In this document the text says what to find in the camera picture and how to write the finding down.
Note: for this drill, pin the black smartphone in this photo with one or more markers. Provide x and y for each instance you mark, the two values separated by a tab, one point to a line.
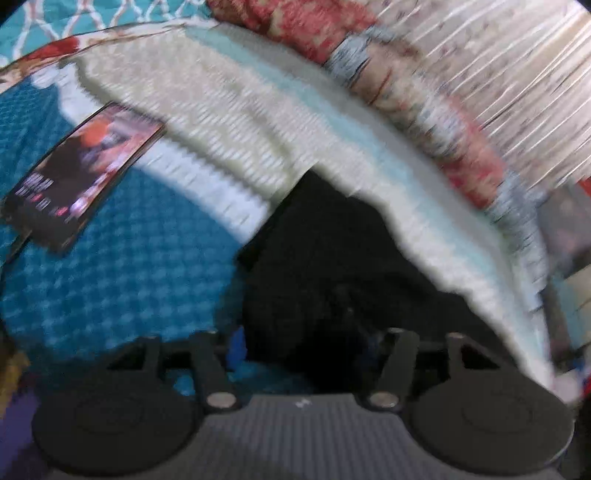
83	175

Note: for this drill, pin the teal lattice print cloth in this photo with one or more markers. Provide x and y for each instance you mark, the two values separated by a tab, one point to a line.
92	16

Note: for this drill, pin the black pants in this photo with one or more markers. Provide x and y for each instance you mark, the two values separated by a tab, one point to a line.
323	258

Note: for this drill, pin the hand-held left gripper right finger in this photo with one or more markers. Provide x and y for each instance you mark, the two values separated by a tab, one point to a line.
400	353

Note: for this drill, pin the red floral patchwork quilt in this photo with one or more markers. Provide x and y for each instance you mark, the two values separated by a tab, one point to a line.
415	101

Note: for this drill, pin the pale striped curtain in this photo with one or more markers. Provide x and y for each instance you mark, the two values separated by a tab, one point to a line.
512	69

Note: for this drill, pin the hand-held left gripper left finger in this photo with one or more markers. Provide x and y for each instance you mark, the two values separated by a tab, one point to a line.
238	347

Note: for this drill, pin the patterned teal and beige bedsheet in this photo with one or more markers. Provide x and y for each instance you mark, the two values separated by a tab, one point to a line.
152	258

